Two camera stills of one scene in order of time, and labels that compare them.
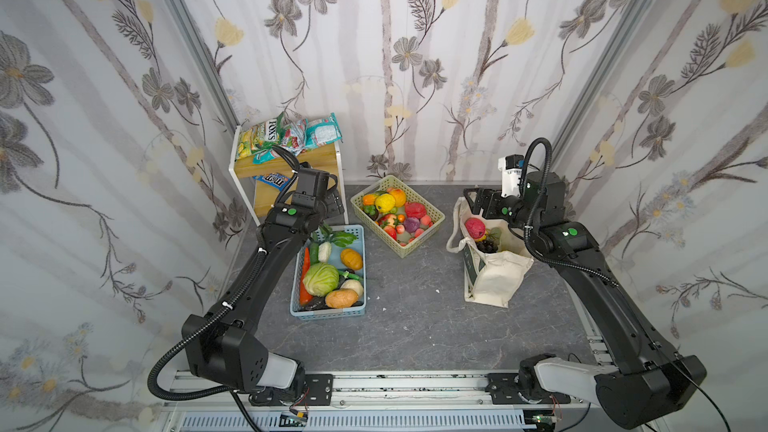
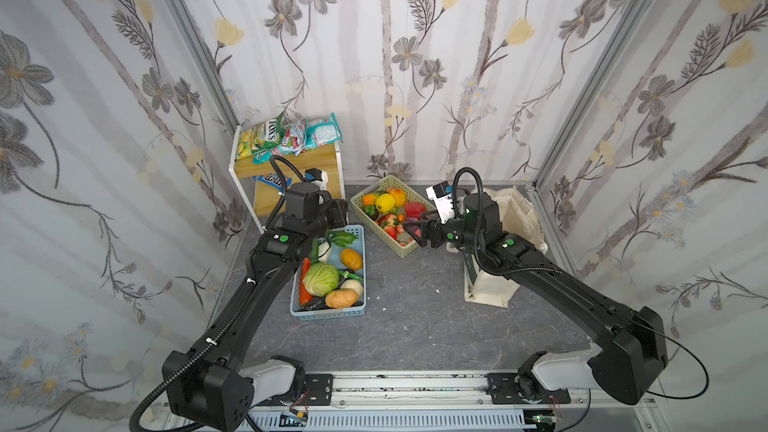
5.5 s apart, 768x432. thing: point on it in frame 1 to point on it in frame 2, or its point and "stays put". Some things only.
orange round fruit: x=352 y=258 stays put
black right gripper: x=480 y=203 to x=432 y=234
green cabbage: x=321 y=279 stays put
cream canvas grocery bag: x=489 y=278 stays put
